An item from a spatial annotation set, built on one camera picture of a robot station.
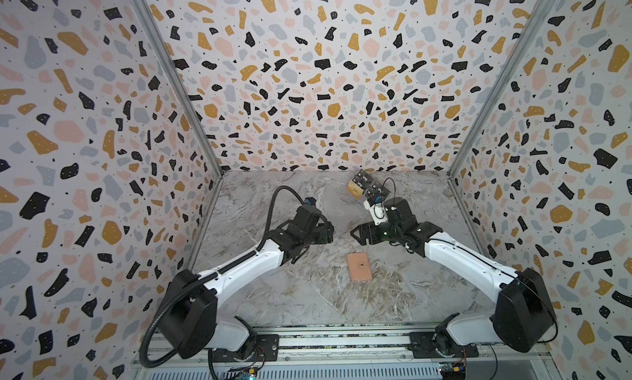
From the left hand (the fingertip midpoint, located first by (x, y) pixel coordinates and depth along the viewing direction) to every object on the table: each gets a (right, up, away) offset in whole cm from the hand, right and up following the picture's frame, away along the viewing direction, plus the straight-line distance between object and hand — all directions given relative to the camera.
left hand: (330, 224), depth 83 cm
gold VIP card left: (+10, +13, +27) cm, 32 cm away
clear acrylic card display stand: (+17, +13, +24) cm, 32 cm away
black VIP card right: (+22, +11, +21) cm, 32 cm away
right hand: (+10, 0, 0) cm, 10 cm away
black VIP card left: (+14, +17, +26) cm, 34 cm away
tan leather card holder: (+10, -17, +7) cm, 21 cm away
